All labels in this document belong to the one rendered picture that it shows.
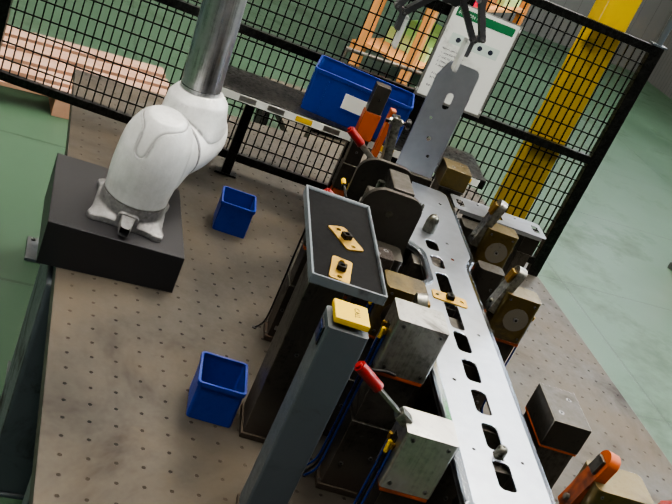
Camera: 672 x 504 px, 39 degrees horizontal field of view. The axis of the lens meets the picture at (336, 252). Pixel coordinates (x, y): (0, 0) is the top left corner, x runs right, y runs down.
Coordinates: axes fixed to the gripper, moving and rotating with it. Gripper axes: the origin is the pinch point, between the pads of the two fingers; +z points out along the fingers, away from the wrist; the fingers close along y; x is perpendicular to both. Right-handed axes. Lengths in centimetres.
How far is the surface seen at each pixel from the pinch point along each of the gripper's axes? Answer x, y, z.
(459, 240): 24, 34, 46
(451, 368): -40, 20, 46
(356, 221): -24.3, -4.9, 30.1
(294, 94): 84, -11, 43
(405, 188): -5.0, 6.9, 27.3
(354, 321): -63, -8, 30
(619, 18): 93, 74, -12
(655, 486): -14, 96, 76
